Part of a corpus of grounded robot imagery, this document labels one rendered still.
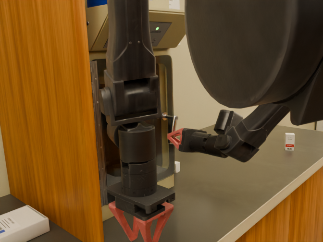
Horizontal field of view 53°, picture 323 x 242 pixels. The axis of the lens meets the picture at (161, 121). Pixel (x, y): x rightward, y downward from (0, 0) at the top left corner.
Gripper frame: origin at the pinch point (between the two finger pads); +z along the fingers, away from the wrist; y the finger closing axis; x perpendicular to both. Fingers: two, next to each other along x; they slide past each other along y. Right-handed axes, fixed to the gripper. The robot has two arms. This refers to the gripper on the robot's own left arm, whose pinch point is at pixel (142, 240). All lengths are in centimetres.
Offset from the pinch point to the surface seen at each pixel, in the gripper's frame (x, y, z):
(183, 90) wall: -105, 77, -9
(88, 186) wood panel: -6.2, 24.7, -0.7
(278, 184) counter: -69, 7, 15
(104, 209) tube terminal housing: -16.3, 33.4, 12.0
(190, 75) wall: -111, 77, -17
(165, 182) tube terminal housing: -42, 33, 12
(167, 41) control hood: -40, 29, -34
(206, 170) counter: -65, 33, 15
